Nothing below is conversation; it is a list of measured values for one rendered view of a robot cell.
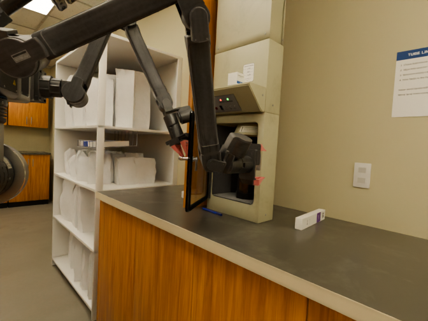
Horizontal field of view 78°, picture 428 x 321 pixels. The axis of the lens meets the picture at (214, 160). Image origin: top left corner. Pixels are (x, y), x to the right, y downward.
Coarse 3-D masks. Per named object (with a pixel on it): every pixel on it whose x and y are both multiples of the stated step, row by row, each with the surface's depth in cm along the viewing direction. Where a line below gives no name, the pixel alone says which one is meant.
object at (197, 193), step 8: (200, 160) 116; (192, 168) 106; (200, 168) 116; (192, 176) 107; (200, 176) 117; (192, 184) 107; (200, 184) 118; (192, 192) 108; (200, 192) 119; (192, 200) 109
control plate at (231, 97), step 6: (216, 96) 116; (222, 96) 114; (228, 96) 112; (234, 96) 109; (216, 102) 119; (222, 102) 116; (228, 102) 114; (234, 102) 112; (228, 108) 117; (234, 108) 115; (240, 108) 113
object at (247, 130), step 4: (240, 124) 123; (244, 124) 121; (248, 124) 120; (252, 124) 119; (256, 124) 119; (236, 128) 125; (240, 128) 121; (244, 128) 120; (248, 128) 119; (252, 128) 118; (256, 128) 118; (236, 132) 122; (240, 132) 120; (244, 132) 119; (248, 132) 118; (252, 132) 118; (256, 132) 118; (248, 136) 134; (252, 136) 134; (256, 136) 134
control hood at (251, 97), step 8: (216, 88) 113; (224, 88) 110; (232, 88) 107; (240, 88) 104; (248, 88) 102; (256, 88) 104; (264, 88) 107; (240, 96) 108; (248, 96) 105; (256, 96) 104; (264, 96) 108; (240, 104) 111; (248, 104) 108; (256, 104) 106; (264, 104) 108; (224, 112) 121; (232, 112) 118; (240, 112) 115; (248, 112) 113
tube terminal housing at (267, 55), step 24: (240, 48) 118; (264, 48) 109; (216, 72) 129; (240, 72) 118; (264, 72) 109; (240, 120) 118; (264, 120) 109; (264, 144) 110; (264, 168) 112; (264, 192) 113; (240, 216) 118; (264, 216) 114
